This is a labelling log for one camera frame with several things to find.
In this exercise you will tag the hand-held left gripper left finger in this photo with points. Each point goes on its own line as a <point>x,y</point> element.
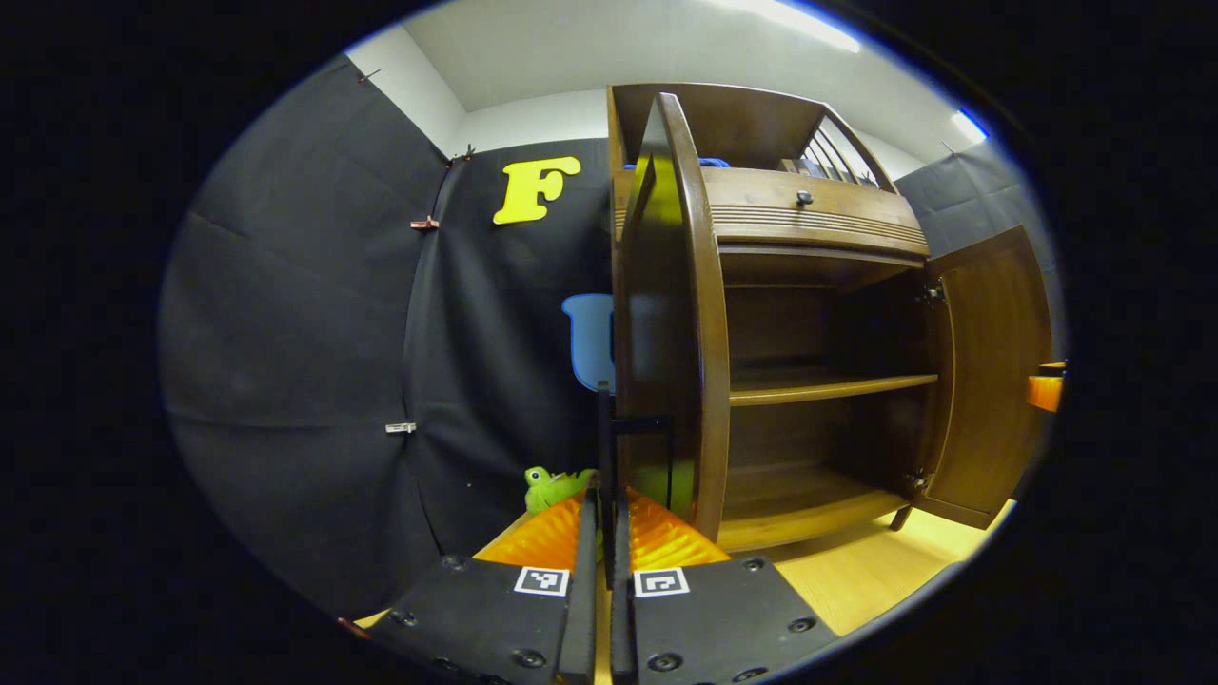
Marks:
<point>578,628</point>

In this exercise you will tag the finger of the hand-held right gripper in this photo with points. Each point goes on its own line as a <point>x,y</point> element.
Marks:
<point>1044,392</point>

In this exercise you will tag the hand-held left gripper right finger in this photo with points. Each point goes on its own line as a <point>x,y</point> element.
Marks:
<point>623,633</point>

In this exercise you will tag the wooden shoe cabinet door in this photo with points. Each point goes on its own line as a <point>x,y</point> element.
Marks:
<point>666,333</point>
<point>990,381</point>

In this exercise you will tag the wooden double-door shoe cabinet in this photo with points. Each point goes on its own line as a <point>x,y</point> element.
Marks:
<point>742,124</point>

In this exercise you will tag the metal door hinge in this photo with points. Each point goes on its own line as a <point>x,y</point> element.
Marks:
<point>919,481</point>
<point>932,293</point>

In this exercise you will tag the wooden cabinet drawer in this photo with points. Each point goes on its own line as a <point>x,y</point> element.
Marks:
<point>837,214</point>

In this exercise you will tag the green frog toy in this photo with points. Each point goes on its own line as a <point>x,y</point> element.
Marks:
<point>547,490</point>

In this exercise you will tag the wooden inner shelf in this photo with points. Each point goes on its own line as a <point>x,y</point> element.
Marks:
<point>818,385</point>

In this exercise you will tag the silver cloth clip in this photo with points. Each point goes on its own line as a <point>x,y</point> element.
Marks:
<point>401,428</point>

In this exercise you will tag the ceiling light panel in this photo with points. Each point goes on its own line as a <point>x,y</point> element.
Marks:
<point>971,126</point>

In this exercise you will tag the row of small books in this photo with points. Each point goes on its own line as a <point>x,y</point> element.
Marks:
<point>804,168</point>

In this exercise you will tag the blue folded cloth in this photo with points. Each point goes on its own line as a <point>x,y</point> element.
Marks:
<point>714,163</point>

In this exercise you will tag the black backdrop cloth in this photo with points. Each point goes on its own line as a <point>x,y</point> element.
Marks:
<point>285,333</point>

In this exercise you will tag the red cloth clip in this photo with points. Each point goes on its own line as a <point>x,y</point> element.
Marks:
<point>424,225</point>

